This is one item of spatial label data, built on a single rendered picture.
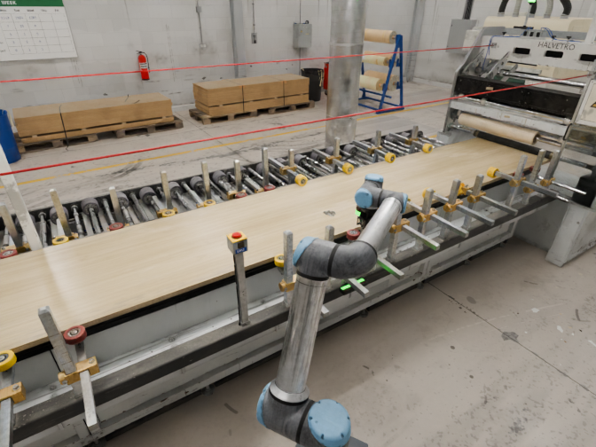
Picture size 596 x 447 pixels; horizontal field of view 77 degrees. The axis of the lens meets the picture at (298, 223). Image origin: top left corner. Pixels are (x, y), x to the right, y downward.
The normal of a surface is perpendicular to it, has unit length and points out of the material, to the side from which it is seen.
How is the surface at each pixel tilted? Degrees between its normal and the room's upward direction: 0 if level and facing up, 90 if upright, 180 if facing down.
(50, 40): 90
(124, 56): 90
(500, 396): 0
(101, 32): 90
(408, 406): 0
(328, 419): 5
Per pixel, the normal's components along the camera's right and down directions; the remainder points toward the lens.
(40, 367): 0.54, 0.43
